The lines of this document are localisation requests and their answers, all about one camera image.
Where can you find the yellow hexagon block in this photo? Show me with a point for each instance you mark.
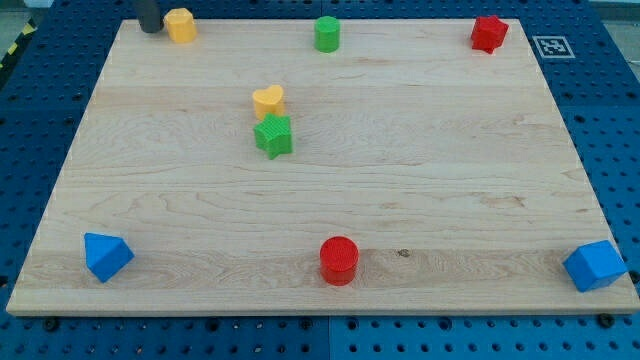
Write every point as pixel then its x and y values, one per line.
pixel 181 26

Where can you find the yellow heart block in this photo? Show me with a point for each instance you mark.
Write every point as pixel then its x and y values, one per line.
pixel 269 100

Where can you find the green star block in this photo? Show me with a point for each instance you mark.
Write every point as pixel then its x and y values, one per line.
pixel 273 135

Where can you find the red cylinder block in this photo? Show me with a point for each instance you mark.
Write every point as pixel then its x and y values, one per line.
pixel 339 257

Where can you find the light wooden board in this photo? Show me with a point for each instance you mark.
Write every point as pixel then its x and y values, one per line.
pixel 451 169

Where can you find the green cylinder block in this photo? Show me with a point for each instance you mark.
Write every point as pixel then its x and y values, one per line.
pixel 327 34

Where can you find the red star block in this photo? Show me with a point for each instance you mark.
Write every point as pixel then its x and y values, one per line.
pixel 488 33

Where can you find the blue triangular prism block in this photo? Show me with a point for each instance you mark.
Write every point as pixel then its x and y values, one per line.
pixel 106 255

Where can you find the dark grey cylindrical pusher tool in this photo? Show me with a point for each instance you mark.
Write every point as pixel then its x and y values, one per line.
pixel 148 15

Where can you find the white fiducial marker tag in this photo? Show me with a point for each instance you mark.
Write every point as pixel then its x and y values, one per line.
pixel 553 47

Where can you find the blue cube block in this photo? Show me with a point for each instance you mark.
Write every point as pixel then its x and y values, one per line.
pixel 595 265

